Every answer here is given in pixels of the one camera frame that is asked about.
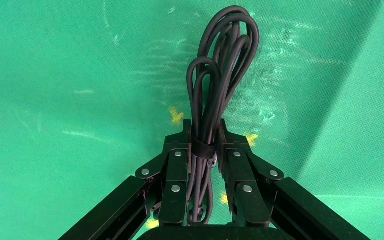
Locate black data cable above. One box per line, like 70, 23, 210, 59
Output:
185, 5, 261, 227

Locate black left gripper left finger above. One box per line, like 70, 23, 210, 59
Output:
59, 119, 193, 240

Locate green table mat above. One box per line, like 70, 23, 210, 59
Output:
0, 0, 384, 240

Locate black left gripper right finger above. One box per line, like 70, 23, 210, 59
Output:
218, 119, 372, 240

